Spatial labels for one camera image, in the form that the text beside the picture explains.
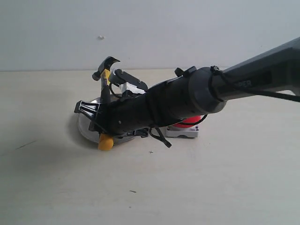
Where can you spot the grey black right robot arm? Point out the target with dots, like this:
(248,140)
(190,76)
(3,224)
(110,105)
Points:
(199,91)

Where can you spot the red dome push button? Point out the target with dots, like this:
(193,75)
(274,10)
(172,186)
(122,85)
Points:
(188,128)

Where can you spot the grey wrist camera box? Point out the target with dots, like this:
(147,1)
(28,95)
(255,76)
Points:
(127,82)

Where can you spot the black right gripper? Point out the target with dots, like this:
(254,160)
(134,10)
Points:
(121,117)

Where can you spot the yellow black claw hammer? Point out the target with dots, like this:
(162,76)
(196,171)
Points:
(102,74)

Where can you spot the round steel plate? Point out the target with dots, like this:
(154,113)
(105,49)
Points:
(83,125)

